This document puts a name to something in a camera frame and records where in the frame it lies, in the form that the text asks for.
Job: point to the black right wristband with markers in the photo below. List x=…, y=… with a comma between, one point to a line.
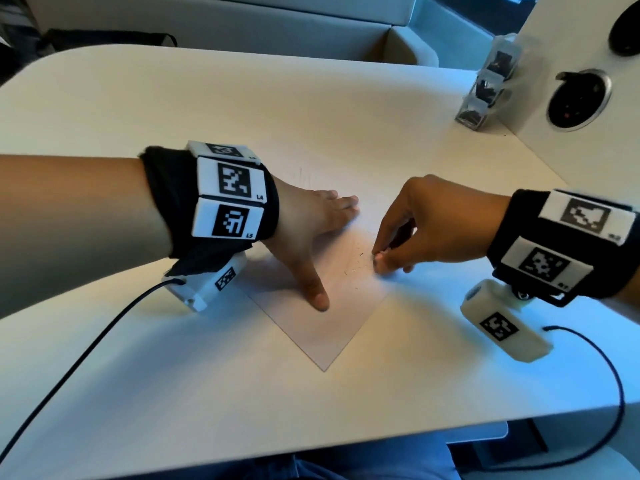
x=560, y=244

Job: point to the person's right hand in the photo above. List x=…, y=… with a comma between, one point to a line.
x=445, y=219

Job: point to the round black socket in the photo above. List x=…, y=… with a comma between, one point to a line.
x=627, y=29

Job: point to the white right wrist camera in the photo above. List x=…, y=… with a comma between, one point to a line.
x=505, y=322

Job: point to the white panel with sockets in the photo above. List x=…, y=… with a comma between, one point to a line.
x=560, y=154

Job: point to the person's right forearm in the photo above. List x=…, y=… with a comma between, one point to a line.
x=631, y=302

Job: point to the person's blue trousers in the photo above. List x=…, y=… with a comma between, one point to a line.
x=360, y=459

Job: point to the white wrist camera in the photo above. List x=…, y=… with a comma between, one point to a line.
x=505, y=322
x=207, y=284

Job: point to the person's right thumb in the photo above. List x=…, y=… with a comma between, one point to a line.
x=397, y=262

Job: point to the scattered tiny dark shavings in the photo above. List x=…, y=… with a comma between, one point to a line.
x=356, y=259

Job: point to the person's left hand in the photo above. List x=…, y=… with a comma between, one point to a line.
x=300, y=219

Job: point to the black left wristband with markers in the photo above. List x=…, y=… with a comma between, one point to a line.
x=225, y=194

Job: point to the black wristband with markers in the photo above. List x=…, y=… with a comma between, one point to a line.
x=225, y=194
x=560, y=244

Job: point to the person's left forearm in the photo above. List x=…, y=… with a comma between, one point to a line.
x=75, y=229

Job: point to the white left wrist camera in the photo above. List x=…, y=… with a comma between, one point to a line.
x=207, y=284

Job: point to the person's left thumb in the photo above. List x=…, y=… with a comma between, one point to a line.
x=307, y=279

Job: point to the white paper sheet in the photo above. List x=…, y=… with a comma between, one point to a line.
x=330, y=324

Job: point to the round silver-rimmed socket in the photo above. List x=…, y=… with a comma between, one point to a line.
x=579, y=99

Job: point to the light grey bench seat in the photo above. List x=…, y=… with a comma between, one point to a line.
x=225, y=19

